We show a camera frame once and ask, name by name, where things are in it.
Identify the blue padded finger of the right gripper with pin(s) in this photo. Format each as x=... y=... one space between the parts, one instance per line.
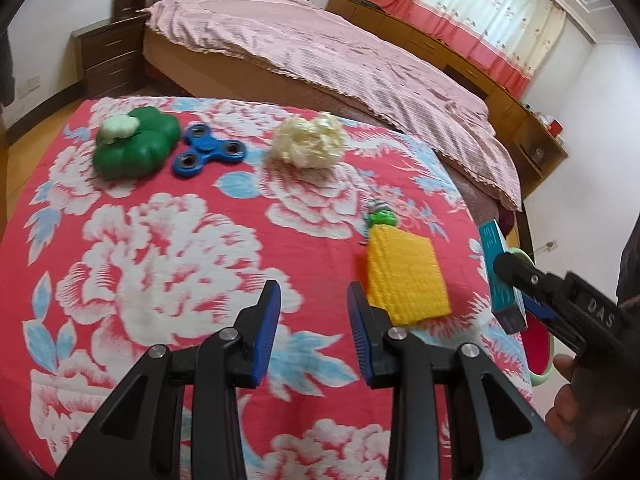
x=537 y=310

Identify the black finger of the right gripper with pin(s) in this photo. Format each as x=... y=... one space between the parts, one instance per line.
x=530 y=274

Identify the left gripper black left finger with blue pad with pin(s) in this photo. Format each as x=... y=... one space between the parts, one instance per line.
x=136 y=432

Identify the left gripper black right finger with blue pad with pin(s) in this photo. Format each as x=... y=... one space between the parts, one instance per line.
x=494 y=432

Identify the cream plastic bag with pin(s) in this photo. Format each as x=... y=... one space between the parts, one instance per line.
x=317 y=143

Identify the green red trash bin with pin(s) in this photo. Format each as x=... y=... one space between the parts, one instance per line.
x=537 y=341

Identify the person's right hand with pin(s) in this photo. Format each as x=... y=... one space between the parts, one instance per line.
x=569 y=417

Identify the yellow knitted sponge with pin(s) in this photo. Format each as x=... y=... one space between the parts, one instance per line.
x=404 y=277

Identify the long wooden cabinet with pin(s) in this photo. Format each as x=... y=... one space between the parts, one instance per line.
x=535 y=152

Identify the red cup on shelf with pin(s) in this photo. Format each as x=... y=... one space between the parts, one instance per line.
x=555 y=128

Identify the small green toy figure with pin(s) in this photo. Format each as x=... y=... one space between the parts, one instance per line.
x=377 y=211

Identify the red floral tablecloth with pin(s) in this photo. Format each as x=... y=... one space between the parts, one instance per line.
x=94 y=273

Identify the floral pink curtain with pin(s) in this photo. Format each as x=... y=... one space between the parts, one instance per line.
x=506 y=39

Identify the green toy pumpkin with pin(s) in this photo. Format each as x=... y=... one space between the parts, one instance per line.
x=136 y=144

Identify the blue fidget spinner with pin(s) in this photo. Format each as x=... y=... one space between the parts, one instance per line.
x=203 y=148

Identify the pink bed cover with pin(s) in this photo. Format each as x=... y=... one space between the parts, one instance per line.
x=296 y=39

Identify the dark wooden nightstand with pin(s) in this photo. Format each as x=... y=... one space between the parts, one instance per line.
x=109 y=55

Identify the wooden bed frame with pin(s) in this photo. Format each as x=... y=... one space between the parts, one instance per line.
x=178 y=70

